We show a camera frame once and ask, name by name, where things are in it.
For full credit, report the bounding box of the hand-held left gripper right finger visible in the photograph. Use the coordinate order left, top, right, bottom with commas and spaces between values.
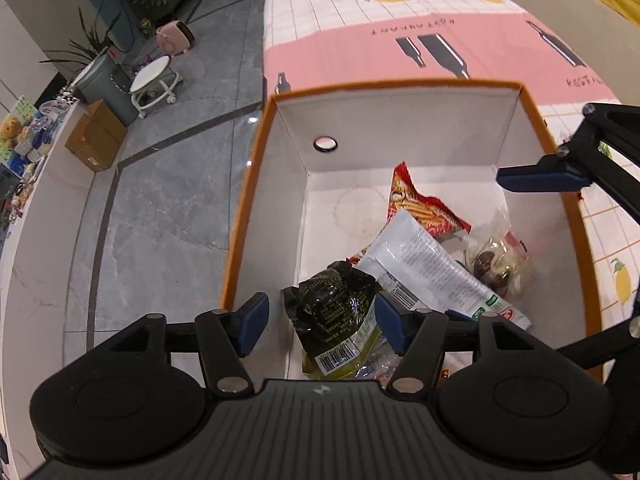
374, 292, 551, 394

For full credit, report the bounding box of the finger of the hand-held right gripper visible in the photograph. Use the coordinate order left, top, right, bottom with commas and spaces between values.
496, 102, 640, 221
550, 310, 640, 371

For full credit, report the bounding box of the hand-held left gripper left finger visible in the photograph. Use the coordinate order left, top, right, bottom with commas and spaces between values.
107, 292, 271, 394

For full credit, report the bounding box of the black and green snack packet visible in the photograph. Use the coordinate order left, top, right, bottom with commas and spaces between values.
281, 261, 401, 378

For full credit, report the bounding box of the white long snack packet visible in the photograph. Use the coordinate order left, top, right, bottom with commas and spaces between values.
356, 208, 531, 331

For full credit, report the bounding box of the clear packet of chocolate balls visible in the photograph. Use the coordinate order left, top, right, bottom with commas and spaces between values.
462, 210, 533, 301

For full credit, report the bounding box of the orange rimmed white cardboard box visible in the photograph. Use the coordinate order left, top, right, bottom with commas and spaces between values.
220, 80, 608, 386

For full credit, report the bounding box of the red snack bag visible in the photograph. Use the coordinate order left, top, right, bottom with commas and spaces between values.
347, 161, 473, 266

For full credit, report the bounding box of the white curved counter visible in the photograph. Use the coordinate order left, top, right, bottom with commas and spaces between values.
0, 95, 121, 480

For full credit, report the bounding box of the pink and white printed tablecloth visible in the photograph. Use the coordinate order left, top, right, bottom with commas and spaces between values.
261, 0, 640, 341

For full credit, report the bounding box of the brown cardboard box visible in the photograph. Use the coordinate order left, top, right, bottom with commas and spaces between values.
65, 98, 128, 173

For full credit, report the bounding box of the grey trash bin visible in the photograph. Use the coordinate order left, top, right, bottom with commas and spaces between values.
75, 52, 141, 128

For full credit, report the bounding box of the white round wheeled stool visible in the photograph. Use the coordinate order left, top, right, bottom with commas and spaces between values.
129, 55, 183, 120

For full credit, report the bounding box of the shelf of mixed goods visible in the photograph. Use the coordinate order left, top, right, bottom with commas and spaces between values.
0, 85, 81, 241

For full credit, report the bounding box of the small pink heater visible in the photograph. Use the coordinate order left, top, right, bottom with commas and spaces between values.
155, 20, 197, 56

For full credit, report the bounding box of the long leaf potted plant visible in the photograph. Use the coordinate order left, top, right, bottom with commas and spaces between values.
39, 2, 133, 86

